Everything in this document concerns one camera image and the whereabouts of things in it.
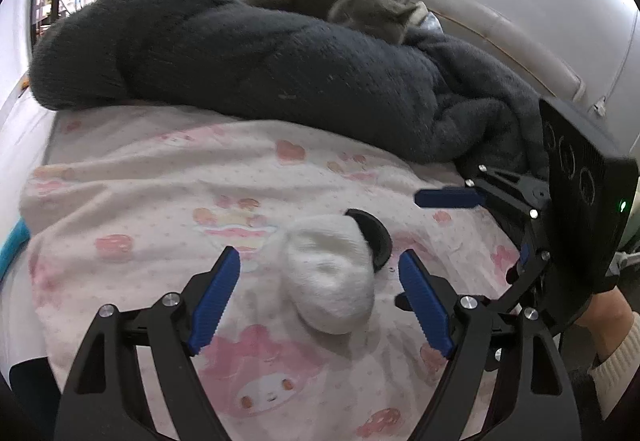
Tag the person's right forearm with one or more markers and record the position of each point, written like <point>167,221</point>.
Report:
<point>605,321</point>

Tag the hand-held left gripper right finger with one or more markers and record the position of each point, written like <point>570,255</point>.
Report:
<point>425,306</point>

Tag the white sock with black cuff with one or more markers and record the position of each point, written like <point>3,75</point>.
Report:
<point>330,281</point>

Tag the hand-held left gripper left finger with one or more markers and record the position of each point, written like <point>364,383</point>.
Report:
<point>215,301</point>

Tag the dark grey fleece blanket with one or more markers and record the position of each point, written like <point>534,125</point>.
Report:
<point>250,61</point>

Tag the pink printed bedsheet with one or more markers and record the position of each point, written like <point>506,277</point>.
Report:
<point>150,201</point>

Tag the turquoise and white stick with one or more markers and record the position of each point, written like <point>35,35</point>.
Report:
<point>12,246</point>

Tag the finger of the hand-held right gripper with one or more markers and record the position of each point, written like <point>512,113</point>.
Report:
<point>532,281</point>
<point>450,198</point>

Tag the beige padded headboard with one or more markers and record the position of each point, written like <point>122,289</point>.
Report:
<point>525,46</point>

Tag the grey cat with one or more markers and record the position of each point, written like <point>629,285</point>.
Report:
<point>370,13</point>

